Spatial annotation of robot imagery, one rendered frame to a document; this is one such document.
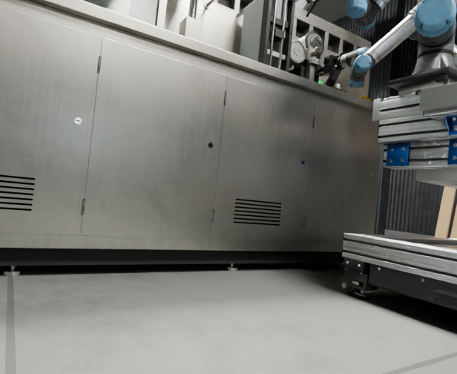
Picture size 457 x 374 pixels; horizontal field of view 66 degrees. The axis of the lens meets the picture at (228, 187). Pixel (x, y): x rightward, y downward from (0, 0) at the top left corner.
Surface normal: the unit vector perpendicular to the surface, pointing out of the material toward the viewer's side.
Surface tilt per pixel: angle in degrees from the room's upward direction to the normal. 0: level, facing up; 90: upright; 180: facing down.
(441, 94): 90
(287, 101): 90
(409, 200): 90
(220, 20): 90
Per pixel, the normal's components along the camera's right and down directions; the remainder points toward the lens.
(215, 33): 0.51, 0.03
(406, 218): -0.84, -0.10
